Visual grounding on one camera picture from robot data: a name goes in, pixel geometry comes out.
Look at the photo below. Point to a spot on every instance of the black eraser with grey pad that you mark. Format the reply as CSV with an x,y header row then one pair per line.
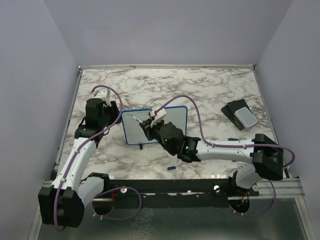
x,y
239,113

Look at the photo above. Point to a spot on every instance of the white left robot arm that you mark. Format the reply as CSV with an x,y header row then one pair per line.
x,y
63,203

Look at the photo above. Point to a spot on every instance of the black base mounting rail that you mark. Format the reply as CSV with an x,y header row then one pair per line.
x,y
167,193

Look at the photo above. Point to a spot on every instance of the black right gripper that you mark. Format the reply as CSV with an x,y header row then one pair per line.
x,y
148,129

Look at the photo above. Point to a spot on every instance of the blue framed small whiteboard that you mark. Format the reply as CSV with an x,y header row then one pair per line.
x,y
134,135

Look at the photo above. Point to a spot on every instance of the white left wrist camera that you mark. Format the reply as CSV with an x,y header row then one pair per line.
x,y
103,94

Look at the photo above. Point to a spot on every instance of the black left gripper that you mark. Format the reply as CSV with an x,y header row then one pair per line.
x,y
113,109

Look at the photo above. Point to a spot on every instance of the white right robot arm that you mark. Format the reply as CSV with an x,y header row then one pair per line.
x,y
263,158

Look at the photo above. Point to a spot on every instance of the blue marker cap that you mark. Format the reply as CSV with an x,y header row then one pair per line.
x,y
171,168

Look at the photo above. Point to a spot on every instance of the white whiteboard marker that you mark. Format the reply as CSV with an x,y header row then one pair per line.
x,y
136,119

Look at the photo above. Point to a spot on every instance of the aluminium table edge frame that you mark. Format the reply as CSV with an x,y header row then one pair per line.
x,y
210,87

